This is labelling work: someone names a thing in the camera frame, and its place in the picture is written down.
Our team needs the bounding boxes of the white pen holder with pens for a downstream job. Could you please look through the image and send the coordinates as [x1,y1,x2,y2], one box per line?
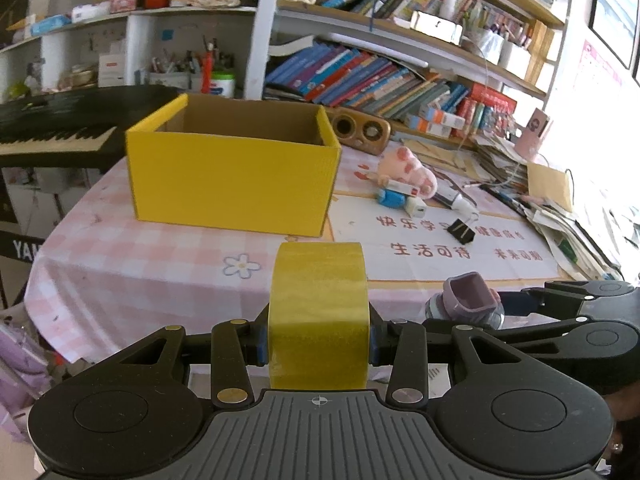
[149,50,203,90]

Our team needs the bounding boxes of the brown retro radio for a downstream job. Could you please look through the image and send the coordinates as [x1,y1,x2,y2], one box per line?
[327,106,392,150]

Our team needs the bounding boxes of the white jar with green lid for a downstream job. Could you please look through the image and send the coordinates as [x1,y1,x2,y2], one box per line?
[210,72,236,99]

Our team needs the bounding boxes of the yellow cardboard box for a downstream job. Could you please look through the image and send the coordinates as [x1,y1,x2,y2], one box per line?
[125,92,342,237]

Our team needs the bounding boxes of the small white red-ended box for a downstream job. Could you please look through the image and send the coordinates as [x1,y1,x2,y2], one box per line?
[385,179,422,197]

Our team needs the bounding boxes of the stack of kraft paper sheets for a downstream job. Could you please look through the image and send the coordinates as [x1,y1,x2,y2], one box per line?
[400,137,481,181]

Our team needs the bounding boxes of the black pen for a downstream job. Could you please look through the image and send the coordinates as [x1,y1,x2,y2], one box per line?
[480,185,531,216]

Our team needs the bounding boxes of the pink plush pig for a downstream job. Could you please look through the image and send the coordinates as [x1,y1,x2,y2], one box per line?
[376,147,438,198]

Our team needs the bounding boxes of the white tissue pack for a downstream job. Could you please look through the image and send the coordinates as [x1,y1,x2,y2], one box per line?
[71,2,111,23]

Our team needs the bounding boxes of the pink cartoon box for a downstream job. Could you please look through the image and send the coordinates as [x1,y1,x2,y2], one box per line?
[515,108,551,158]

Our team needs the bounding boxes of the black binder clip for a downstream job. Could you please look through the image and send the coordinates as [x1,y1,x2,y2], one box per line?
[446,212,480,244]

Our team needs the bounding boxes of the white framed mirror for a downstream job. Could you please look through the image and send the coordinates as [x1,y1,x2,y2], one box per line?
[410,10,463,45]

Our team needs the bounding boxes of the purple cup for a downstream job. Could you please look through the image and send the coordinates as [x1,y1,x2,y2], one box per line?
[425,271,506,331]

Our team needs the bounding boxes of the black keyboard stand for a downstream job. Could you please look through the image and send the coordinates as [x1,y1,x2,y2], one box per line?
[0,165,66,311]

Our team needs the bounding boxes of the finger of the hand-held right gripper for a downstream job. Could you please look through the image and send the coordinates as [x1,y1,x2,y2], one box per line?
[480,316,588,358]
[492,281,601,318]

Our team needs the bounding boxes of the brown envelope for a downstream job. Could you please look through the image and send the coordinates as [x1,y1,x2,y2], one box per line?
[527,162,575,213]

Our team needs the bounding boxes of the yellow tape roll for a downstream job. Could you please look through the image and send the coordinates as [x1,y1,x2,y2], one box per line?
[267,241,372,391]

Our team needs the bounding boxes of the row of tan books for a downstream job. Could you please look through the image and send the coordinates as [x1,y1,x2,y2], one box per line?
[525,20,556,86]

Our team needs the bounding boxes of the small wooden bowl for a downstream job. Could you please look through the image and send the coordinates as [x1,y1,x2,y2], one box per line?
[67,67,98,88]

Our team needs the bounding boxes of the row of leaning books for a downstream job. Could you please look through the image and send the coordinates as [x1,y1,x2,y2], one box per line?
[263,42,518,138]

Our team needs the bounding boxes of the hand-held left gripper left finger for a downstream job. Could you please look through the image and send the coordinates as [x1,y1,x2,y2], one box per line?
[97,310,271,408]

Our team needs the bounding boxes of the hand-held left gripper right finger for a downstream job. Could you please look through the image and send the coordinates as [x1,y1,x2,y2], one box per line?
[369,310,543,406]

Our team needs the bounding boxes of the white carton with red stripe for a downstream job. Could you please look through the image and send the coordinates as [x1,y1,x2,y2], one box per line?
[97,52,126,86]

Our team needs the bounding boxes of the black electronic keyboard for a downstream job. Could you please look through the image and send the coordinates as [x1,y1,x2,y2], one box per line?
[0,85,181,171]

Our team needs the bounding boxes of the blue packet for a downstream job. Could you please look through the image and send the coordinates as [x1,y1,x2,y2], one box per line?
[376,187,408,209]

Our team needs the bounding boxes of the cartoon printed desk mat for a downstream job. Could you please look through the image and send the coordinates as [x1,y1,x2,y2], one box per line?
[327,152,576,286]

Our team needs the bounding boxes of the orange and white carton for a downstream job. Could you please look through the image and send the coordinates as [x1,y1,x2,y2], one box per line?
[404,114,451,137]
[422,105,468,128]

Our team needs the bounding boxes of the white tube with purple label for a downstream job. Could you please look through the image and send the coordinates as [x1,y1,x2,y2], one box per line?
[432,190,481,218]

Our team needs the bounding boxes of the dark framed wall picture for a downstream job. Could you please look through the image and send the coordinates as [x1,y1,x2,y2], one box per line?
[589,0,640,86]

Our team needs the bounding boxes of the small white cube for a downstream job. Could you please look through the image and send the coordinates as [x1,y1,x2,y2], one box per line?
[401,197,429,219]

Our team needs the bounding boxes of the purple cloth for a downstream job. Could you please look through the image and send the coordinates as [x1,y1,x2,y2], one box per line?
[0,310,53,443]

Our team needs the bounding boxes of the blue tissue pack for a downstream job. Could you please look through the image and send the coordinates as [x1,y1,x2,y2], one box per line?
[31,14,72,36]

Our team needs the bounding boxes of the pile of papers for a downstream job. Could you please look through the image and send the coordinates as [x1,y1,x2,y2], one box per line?
[475,135,626,281]

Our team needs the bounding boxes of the white bookshelf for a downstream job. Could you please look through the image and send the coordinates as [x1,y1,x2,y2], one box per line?
[242,0,571,151]

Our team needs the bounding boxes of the white storage box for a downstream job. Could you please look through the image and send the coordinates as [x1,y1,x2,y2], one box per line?
[500,40,531,78]

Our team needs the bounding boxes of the clear pen container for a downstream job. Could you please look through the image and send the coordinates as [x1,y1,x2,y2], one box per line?
[470,30,503,63]

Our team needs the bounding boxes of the pink wall poster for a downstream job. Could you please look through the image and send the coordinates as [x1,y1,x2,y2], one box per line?
[575,40,626,126]

